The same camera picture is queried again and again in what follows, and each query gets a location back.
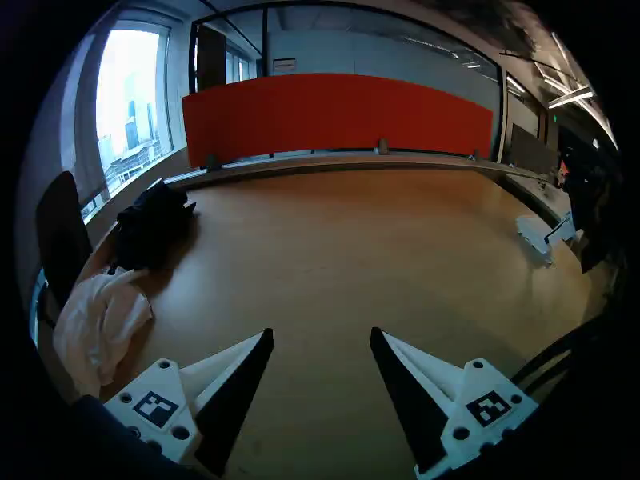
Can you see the black office chair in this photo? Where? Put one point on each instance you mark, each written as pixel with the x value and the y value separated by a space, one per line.
pixel 62 232

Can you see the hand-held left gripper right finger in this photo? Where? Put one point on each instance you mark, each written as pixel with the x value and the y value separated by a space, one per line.
pixel 472 387

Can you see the heap of black towels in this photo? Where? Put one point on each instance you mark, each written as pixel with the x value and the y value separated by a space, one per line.
pixel 150 227

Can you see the red desk screen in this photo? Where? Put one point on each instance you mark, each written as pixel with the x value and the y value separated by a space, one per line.
pixel 330 117

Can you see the heap of white towels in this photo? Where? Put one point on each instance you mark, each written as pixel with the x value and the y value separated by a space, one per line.
pixel 102 325

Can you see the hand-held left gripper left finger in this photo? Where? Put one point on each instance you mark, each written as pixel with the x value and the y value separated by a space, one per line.
pixel 165 382

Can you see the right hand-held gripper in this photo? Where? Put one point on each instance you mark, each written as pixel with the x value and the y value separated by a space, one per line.
pixel 595 235

